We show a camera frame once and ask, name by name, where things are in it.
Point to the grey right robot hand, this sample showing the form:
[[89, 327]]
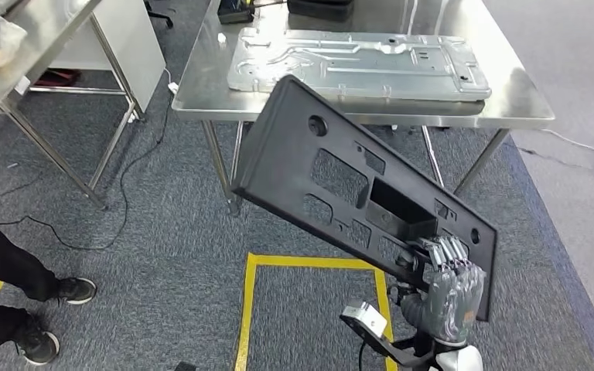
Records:
[[453, 304]]

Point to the black plastic panel part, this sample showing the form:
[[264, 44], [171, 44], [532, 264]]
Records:
[[276, 164]]

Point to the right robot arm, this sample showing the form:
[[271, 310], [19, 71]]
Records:
[[416, 310]]

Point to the stainless steel workbench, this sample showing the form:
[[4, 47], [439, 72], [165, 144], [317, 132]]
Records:
[[205, 82]]

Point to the person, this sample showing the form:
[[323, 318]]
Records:
[[0, 266]]

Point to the red object under table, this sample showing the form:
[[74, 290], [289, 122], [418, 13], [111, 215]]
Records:
[[59, 78]]

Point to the stainless steel side table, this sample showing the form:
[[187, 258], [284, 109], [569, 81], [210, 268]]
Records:
[[41, 41]]

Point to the white cabinet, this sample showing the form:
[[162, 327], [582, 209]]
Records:
[[135, 46]]

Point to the white power strip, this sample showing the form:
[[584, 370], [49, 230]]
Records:
[[173, 88]]

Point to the black chair base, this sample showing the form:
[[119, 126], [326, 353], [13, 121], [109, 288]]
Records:
[[159, 16]]

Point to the silver stamped metal sheet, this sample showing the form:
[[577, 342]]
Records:
[[358, 77]]

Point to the small black box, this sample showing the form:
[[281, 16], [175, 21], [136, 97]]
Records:
[[235, 11]]

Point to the black tray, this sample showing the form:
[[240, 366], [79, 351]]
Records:
[[320, 9]]

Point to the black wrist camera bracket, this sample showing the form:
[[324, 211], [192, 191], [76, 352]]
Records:
[[379, 345]]

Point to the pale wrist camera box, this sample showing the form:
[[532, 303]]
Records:
[[364, 317]]

